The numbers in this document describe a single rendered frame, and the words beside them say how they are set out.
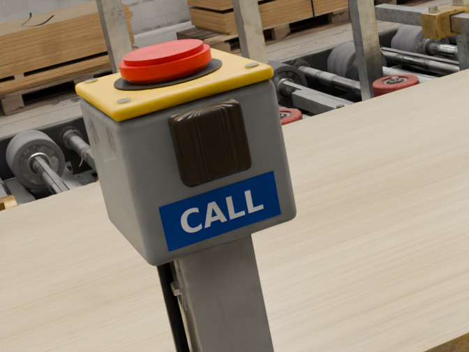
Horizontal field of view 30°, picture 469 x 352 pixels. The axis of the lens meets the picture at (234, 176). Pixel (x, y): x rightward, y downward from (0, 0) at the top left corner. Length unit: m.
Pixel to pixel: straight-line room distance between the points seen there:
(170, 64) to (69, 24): 6.02
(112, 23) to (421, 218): 0.70
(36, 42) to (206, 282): 5.97
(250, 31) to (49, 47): 4.85
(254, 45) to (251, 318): 1.19
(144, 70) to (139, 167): 0.04
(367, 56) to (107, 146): 1.34
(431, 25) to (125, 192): 1.43
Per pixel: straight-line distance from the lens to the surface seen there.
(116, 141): 0.35
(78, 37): 6.39
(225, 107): 0.35
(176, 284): 0.40
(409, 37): 2.24
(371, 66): 1.69
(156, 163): 0.35
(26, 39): 6.32
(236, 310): 0.40
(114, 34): 1.49
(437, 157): 1.18
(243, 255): 0.40
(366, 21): 1.67
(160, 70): 0.36
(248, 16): 1.56
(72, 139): 1.97
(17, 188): 1.97
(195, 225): 0.36
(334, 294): 0.86
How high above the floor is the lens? 1.30
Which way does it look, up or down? 19 degrees down
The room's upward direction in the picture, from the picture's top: 11 degrees counter-clockwise
